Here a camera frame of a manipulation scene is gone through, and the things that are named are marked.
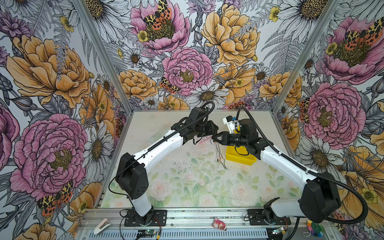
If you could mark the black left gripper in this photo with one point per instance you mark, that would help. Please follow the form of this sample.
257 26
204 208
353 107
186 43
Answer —
211 131

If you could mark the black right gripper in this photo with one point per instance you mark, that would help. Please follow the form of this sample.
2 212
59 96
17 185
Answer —
224 138

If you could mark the orange handled screwdriver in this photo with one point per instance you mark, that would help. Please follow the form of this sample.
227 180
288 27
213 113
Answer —
217 151

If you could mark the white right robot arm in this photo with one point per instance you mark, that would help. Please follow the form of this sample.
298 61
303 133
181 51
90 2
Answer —
319 198

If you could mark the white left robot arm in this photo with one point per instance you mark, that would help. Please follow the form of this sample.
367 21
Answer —
132 173

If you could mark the yellow plastic bin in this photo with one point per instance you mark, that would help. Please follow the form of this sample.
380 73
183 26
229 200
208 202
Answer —
240 154

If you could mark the pink patterned packet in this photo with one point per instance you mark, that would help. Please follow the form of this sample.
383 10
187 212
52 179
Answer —
200 140

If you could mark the metal tongs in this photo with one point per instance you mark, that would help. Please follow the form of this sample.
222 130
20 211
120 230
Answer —
222 159

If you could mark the pink toy figure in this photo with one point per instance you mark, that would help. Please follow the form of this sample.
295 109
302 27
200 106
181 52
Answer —
220 225

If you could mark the colourful stacking toy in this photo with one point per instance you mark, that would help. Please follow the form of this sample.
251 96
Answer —
314 229

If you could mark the white stapler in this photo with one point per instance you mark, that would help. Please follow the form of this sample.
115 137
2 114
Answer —
102 226

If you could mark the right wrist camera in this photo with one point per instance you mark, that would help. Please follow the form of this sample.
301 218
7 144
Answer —
232 124

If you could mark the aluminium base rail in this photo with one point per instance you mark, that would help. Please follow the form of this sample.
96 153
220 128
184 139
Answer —
192 224

